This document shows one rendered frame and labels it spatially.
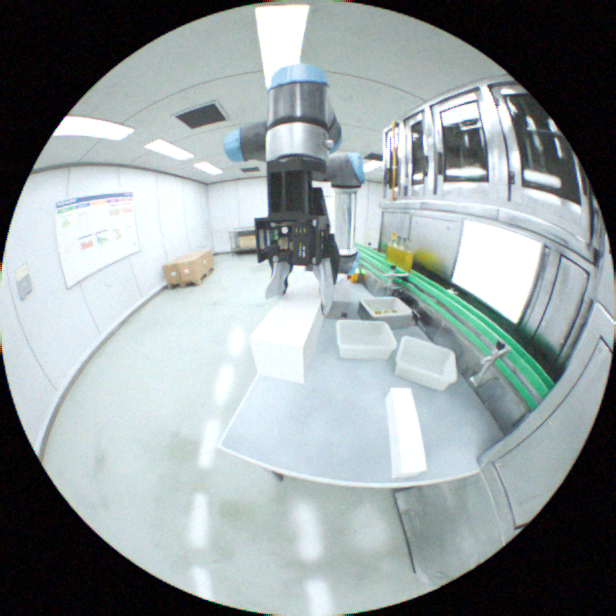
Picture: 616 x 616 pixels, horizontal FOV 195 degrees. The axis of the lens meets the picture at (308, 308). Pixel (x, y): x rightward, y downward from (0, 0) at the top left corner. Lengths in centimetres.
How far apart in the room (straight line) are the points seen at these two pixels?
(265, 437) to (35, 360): 284
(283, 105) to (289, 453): 62
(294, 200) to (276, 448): 51
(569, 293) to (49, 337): 385
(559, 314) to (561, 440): 45
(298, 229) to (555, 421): 58
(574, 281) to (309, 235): 83
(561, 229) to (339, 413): 95
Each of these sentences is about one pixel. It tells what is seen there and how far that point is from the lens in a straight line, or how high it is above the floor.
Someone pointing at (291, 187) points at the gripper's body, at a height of 126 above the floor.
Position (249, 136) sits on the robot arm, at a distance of 38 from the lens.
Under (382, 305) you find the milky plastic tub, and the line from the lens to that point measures 99.
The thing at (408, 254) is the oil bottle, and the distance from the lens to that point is 111.
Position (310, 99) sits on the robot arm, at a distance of 25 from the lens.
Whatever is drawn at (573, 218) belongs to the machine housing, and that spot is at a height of 145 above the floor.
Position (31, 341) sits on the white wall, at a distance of 298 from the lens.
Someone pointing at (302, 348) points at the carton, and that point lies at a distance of 18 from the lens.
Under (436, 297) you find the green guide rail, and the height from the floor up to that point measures 94.
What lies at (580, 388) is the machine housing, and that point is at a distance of 50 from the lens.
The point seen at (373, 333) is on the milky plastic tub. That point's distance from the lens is 81.
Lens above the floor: 123
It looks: 29 degrees down
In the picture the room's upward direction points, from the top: straight up
